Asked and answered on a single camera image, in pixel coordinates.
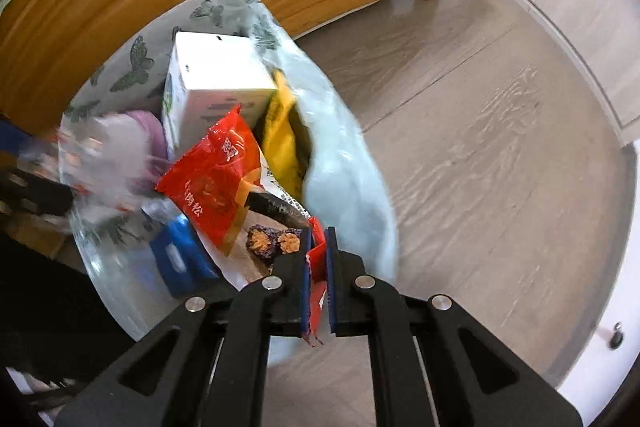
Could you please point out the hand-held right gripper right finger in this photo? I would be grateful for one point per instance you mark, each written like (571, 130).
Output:
(331, 297)

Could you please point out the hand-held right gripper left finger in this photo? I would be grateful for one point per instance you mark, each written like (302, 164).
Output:
(304, 302)

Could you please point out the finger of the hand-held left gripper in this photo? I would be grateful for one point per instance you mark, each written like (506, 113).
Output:
(30, 194)

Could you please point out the clear plastic bottle red label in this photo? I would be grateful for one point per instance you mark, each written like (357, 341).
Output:
(110, 157)

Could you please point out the butterfly print plastic bag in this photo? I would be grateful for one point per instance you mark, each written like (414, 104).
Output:
(350, 187)

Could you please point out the blue carton box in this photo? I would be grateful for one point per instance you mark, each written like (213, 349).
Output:
(180, 257)

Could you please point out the red snack packet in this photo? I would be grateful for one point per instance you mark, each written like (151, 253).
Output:
(210, 177)

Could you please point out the yellow snack packet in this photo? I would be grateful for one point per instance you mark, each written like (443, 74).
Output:
(280, 137)

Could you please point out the purple plastic wrapper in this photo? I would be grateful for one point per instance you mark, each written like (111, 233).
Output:
(150, 132)

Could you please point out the white carton box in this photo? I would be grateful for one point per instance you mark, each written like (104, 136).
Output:
(215, 72)

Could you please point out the black door stopper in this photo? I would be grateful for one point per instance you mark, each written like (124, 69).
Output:
(616, 336)

